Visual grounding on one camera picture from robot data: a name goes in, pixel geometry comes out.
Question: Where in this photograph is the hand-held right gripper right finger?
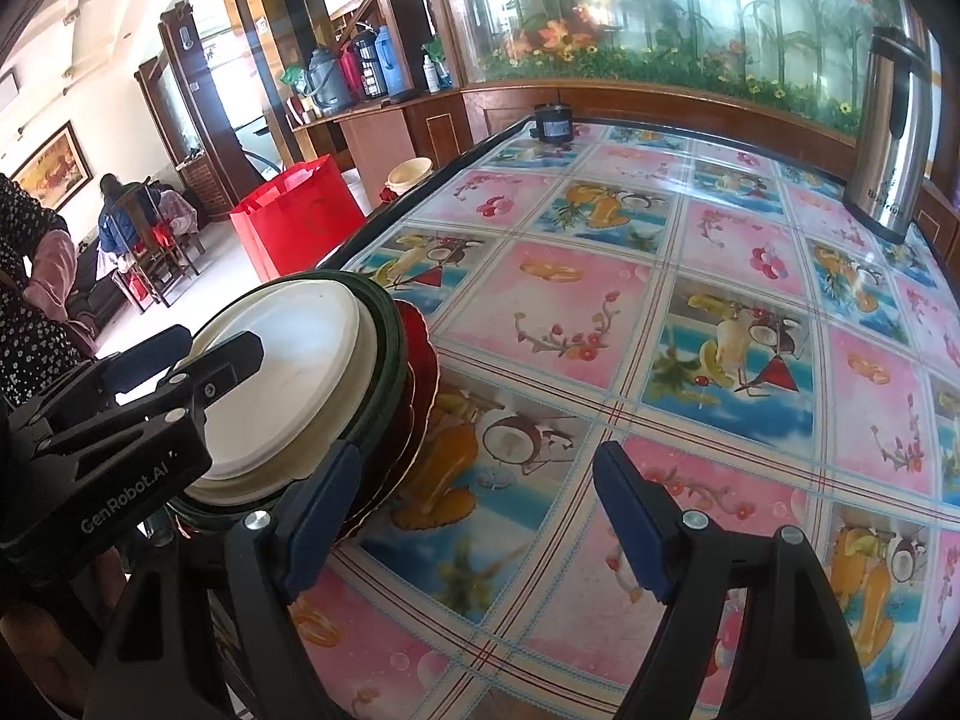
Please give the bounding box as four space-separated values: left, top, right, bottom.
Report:
591 441 875 720

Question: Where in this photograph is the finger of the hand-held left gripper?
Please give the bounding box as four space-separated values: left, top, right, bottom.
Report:
28 331 266 460
97 324 194 397

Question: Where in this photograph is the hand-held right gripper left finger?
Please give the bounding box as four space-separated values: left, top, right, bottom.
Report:
88 441 366 720

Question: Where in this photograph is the white paper bowl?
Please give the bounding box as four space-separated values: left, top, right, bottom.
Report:
180 275 374 505

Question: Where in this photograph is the red glass plate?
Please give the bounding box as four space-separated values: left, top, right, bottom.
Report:
337 360 432 542
352 300 443 496

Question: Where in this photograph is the dark green plastic bowl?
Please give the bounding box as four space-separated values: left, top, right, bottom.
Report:
169 270 410 535

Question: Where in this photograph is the person's left hand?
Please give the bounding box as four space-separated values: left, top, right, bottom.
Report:
0 547 127 720

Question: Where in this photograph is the wooden chair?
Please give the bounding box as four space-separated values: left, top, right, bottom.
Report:
112 180 201 314

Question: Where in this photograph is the pink sleeve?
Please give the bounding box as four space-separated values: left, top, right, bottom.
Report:
22 235 101 358

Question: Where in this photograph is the dotted black clothing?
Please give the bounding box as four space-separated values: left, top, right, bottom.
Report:
0 174 88 400

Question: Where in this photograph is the red gift bag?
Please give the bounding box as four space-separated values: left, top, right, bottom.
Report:
229 154 366 280

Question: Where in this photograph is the tall wooden cabinet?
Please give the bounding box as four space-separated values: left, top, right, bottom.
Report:
135 4 250 220

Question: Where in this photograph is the small cream basin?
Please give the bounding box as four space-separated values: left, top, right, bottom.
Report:
385 157 435 194

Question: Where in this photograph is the grey thermos jug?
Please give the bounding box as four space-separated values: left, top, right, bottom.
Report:
304 49 353 118

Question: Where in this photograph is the red thermos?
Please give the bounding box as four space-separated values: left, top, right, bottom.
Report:
339 45 365 101

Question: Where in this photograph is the black thermos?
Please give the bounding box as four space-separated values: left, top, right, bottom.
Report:
351 28 382 98

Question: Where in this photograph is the blue thermos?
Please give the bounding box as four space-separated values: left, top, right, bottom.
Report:
373 25 395 95

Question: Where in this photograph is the small black jar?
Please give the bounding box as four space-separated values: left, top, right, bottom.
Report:
531 106 575 143

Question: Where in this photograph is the stainless steel thermos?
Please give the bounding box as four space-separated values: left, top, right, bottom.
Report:
841 26 935 245

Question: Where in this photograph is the flower landscape glass panel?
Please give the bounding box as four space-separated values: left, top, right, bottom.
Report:
431 0 912 137

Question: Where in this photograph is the framed wall painting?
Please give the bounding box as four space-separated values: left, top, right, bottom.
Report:
11 121 82 212

